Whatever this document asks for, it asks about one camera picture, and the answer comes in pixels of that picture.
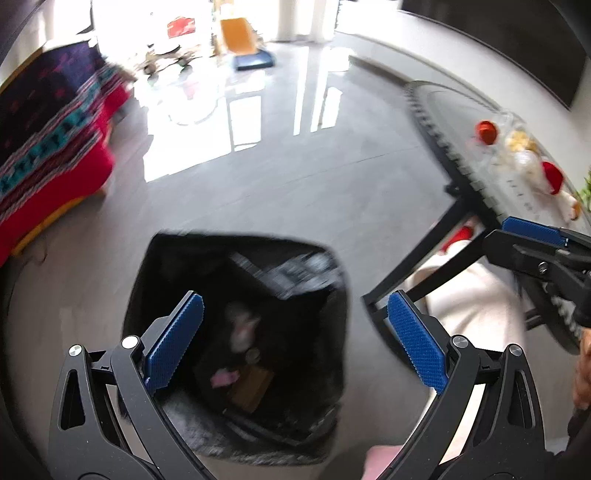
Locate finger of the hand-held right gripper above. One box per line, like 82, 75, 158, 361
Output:
500, 216, 591, 259
482, 228, 591, 301

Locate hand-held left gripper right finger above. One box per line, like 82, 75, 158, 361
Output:
387, 290, 546, 480

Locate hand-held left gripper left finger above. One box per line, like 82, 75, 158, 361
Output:
48, 291, 218, 480

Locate white and yellow wrapper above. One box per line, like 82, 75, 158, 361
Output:
560, 191, 583, 221

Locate red and white wrapper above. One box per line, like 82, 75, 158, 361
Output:
540, 161, 567, 195

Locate white ball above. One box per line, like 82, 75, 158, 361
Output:
514, 151, 541, 178

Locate yellow snack pieces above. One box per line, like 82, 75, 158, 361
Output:
505, 130, 539, 153

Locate red round object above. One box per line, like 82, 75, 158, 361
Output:
475, 120, 502, 145

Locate clear plastic container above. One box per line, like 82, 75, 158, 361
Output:
489, 108, 528, 139

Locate black plastic bag liner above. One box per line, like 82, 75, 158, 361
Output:
121, 232, 350, 463

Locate person's right hand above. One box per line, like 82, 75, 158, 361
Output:
573, 329, 591, 408

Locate red slipper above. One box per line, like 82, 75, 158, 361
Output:
441, 219, 477, 253

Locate pink wrapper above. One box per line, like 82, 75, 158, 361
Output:
210, 368, 242, 389

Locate person's white trouser leg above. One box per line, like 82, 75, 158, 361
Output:
409, 249, 529, 462

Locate white crumpled tissue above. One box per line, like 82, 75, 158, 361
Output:
230, 316, 260, 355

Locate brown cardboard piece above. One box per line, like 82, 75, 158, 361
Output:
228, 364, 276, 415

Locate round table with black legs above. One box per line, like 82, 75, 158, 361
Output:
349, 55, 591, 356

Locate large dark panel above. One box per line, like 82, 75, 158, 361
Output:
401, 0, 581, 110

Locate printed striped blanket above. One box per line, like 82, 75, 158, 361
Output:
0, 41, 136, 268

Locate ride-on toy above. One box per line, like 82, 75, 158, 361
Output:
143, 46, 200, 75

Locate blue floor mat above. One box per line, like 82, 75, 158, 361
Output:
235, 51, 276, 71

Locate white curtain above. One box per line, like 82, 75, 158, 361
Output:
274, 0, 341, 42

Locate yellow toy slide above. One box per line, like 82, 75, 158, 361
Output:
221, 17, 257, 55

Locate red toy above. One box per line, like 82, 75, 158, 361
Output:
167, 17, 197, 36

